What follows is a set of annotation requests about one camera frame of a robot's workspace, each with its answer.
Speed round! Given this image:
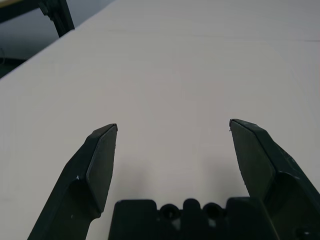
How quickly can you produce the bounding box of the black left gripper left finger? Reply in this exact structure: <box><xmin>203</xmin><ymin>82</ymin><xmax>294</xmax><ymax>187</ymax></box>
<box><xmin>26</xmin><ymin>123</ymin><xmax>118</xmax><ymax>240</ymax></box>

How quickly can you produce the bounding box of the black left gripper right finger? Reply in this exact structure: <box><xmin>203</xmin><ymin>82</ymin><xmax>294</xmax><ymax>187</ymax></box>
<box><xmin>228</xmin><ymin>118</ymin><xmax>320</xmax><ymax>240</ymax></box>

